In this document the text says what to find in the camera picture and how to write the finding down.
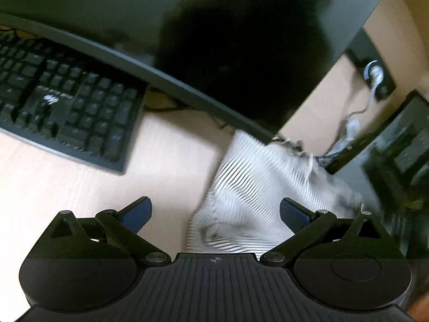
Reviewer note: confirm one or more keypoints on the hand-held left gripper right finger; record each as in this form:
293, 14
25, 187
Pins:
294, 212

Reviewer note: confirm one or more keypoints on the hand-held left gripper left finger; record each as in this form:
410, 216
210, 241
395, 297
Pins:
138, 212

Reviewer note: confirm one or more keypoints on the striped white cloth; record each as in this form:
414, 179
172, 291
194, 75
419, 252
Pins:
254, 187

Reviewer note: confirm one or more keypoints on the dark box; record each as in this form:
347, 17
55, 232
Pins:
395, 147

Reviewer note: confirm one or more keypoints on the black keyboard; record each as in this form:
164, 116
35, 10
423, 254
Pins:
63, 97

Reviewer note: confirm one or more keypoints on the black computer monitor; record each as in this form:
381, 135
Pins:
187, 40

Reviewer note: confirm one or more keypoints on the black wall socket panel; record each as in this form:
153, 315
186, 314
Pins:
370, 63

